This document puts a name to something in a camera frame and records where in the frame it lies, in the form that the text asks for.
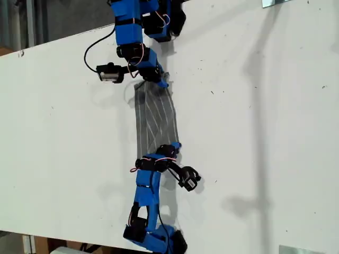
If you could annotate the grey white striped towel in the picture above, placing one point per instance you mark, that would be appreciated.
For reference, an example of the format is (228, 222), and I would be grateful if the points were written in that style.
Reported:
(156, 119)

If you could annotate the black table clamp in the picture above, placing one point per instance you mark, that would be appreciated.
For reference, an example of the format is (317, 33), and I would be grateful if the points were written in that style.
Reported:
(180, 18)
(181, 240)

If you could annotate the brown cardboard box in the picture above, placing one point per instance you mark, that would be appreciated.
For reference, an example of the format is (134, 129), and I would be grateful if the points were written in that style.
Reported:
(61, 242)

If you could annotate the white plastic object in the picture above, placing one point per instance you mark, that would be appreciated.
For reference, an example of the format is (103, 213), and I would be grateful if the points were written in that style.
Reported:
(63, 250)

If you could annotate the white table leg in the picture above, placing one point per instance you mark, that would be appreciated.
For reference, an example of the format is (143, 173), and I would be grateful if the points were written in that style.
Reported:
(29, 244)

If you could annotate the black camera stalk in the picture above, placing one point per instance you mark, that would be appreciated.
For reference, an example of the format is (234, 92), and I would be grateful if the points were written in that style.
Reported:
(128, 69)
(174, 167)

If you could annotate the black camera box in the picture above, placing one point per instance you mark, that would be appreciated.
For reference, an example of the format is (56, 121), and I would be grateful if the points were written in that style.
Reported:
(108, 75)
(189, 181)

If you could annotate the pale upright post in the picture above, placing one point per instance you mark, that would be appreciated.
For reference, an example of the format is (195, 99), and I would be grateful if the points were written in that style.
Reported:
(30, 23)

